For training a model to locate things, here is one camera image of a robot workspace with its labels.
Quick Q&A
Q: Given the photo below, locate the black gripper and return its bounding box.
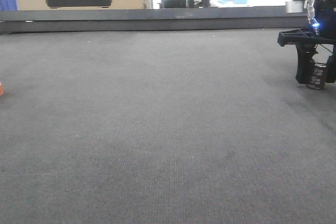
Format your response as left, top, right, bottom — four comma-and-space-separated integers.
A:
277, 0, 336, 84

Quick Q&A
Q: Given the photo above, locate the dark cylindrical capacitor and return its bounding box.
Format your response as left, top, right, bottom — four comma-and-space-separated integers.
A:
306, 62, 327, 90

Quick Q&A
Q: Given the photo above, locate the orange cylindrical capacitor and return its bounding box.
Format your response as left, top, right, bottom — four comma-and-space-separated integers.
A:
0, 83, 4, 96

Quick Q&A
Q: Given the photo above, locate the light blue tray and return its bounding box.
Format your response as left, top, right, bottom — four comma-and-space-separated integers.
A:
217, 0, 248, 4

